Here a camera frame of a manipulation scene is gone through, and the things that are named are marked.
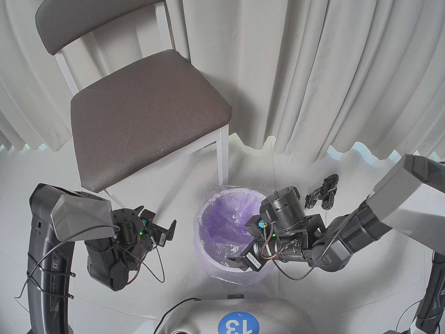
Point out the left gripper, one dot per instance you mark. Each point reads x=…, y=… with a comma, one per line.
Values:
x=160, y=238

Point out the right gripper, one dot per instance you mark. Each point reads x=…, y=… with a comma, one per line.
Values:
x=260, y=256

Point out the purple plastic bag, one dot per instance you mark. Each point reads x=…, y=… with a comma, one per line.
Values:
x=226, y=221

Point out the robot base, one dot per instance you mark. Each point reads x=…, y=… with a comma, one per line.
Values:
x=278, y=315

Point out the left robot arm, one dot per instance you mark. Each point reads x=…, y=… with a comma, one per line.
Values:
x=80, y=214

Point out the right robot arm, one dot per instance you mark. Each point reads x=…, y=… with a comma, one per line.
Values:
x=393, y=200

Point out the white trash bin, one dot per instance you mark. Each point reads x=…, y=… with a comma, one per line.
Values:
x=222, y=270

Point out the crumpled black plastic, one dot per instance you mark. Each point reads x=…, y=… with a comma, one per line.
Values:
x=326, y=200

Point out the white chair with grey cushions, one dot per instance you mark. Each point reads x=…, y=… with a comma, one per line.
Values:
x=139, y=110

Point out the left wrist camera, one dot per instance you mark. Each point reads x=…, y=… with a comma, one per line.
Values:
x=147, y=216

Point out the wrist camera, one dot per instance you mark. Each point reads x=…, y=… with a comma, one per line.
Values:
x=147, y=216
x=253, y=226

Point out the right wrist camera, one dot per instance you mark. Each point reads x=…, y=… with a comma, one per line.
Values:
x=253, y=226

